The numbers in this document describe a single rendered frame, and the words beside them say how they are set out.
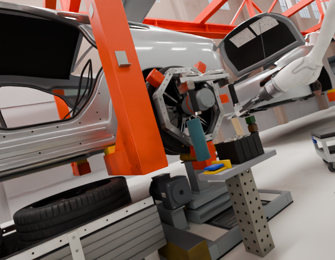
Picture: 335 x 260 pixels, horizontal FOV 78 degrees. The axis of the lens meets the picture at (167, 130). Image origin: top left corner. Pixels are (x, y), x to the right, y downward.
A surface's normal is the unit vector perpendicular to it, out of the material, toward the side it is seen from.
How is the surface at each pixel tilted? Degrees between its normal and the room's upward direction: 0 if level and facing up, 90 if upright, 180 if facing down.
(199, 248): 90
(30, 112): 90
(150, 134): 90
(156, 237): 90
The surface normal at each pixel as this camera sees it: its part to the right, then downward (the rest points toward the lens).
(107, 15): 0.50, -0.18
